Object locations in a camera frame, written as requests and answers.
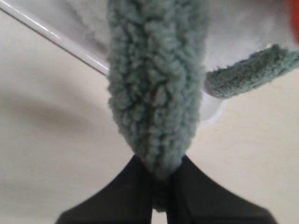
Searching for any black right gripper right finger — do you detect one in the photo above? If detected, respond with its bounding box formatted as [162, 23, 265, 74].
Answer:
[166, 156, 277, 224]

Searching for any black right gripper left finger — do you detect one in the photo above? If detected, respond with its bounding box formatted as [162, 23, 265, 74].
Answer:
[56, 156, 153, 224]

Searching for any green knitted scarf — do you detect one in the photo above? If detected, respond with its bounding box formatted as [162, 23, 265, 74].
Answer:
[106, 0, 299, 213]

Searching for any white plush snowman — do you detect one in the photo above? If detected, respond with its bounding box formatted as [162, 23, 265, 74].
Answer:
[66, 0, 299, 70]

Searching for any white square plastic tray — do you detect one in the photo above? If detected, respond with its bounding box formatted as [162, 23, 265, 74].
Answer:
[0, 0, 231, 126]

